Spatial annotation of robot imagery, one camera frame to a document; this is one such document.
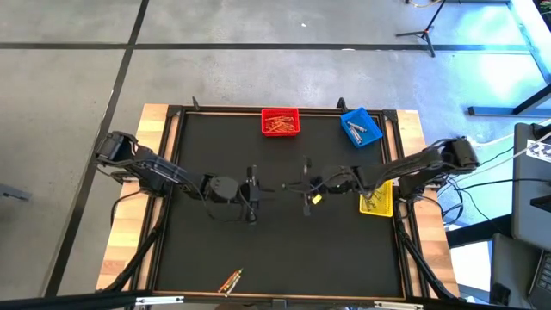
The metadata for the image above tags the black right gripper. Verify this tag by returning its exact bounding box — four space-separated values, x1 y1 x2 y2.
282 156 325 218

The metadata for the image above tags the black white marker tag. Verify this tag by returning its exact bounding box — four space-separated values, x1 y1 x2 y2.
524 138 551 164

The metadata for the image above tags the yellow plastic basket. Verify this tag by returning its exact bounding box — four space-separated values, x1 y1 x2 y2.
358 179 394 219

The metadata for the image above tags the blue plastic basket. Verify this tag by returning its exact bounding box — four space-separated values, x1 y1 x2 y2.
339 106 384 150

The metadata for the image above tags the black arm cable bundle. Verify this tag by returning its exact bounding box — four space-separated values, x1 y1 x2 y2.
394 214 460 301
102 201 170 294

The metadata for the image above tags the black table frame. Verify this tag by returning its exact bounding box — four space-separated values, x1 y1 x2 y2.
128 104 431 302

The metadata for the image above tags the white floor cable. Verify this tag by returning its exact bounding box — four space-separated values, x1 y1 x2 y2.
501 119 551 143

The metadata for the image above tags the black tripod stand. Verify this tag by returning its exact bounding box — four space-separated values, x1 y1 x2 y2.
394 0 449 59

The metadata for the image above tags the red plastic basket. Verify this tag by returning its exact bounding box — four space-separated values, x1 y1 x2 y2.
261 107 301 138

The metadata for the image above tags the low grey cabinet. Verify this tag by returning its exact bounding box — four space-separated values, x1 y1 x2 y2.
489 232 540 305

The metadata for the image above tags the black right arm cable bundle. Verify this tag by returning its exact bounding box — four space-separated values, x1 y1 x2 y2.
394 214 460 301

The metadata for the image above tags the black left arm cable bundle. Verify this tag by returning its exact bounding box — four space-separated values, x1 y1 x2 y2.
102 201 170 294

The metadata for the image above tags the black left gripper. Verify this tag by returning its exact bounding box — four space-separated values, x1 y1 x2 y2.
238 164 276 226

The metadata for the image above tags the dark laptop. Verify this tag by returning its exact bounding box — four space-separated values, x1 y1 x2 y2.
527 251 551 309

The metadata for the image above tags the blue metal frame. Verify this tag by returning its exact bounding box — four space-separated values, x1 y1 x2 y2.
467 0 551 118

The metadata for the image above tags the black table mat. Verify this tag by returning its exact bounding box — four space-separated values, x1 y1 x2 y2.
153 109 406 298

